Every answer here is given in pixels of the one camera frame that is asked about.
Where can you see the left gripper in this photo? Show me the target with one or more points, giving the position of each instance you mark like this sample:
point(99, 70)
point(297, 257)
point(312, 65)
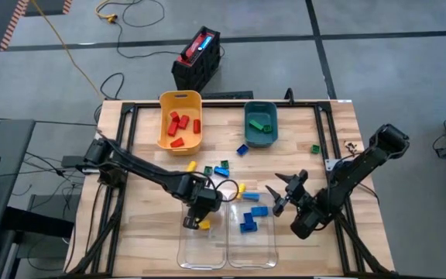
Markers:
point(205, 201)

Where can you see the blue stud block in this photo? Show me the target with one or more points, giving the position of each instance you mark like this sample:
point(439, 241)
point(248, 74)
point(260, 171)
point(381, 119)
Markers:
point(220, 172)
point(259, 211)
point(248, 228)
point(251, 196)
point(248, 218)

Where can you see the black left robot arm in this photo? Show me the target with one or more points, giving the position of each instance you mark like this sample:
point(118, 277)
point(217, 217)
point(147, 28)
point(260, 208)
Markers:
point(145, 170)

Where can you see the yellow cube block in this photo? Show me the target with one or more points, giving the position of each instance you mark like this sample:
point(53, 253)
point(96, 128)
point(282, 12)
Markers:
point(205, 225)

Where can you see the teal plastic bin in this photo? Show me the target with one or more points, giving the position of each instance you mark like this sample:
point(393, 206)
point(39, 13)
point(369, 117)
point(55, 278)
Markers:
point(259, 137)

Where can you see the black and red toolbox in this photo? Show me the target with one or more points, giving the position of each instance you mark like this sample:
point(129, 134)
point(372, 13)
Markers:
point(203, 73)

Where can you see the red battery unit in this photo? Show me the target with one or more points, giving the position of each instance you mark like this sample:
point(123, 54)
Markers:
point(193, 52)

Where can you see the long green block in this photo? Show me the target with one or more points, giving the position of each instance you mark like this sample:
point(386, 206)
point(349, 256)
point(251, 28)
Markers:
point(256, 124)

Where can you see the black aluminium frame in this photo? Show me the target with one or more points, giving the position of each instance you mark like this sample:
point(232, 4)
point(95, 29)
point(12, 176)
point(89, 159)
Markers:
point(223, 105)

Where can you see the small screws pile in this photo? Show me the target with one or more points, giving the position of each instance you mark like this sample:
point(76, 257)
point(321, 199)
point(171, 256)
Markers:
point(350, 145)

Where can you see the yellow cylinder block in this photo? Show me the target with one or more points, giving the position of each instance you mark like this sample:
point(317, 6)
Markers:
point(191, 166)

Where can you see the red cylinder block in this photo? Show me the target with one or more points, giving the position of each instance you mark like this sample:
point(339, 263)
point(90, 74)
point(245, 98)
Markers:
point(177, 142)

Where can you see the yellow plastic bin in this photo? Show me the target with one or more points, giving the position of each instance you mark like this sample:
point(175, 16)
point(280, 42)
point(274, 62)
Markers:
point(165, 104)

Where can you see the clear plastic bin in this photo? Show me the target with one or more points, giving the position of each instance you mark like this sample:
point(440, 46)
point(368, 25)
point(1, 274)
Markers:
point(252, 252)
point(201, 252)

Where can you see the dark desk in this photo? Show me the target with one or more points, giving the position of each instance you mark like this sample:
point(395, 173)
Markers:
point(10, 155)

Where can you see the blue hollow block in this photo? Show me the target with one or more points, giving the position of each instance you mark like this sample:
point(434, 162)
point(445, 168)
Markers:
point(242, 149)

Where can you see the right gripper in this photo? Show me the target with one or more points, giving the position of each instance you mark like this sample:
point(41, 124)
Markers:
point(300, 193)

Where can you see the black clamp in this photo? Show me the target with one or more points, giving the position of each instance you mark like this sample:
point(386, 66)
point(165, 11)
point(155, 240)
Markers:
point(289, 97)

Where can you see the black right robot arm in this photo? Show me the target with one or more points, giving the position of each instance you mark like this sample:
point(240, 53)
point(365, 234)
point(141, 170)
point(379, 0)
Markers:
point(362, 162)

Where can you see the metal mounting plate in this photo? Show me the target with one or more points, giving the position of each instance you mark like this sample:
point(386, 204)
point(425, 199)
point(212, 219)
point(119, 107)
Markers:
point(90, 169)
point(330, 164)

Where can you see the black power brick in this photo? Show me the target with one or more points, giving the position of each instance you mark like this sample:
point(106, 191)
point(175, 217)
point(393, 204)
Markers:
point(72, 161)

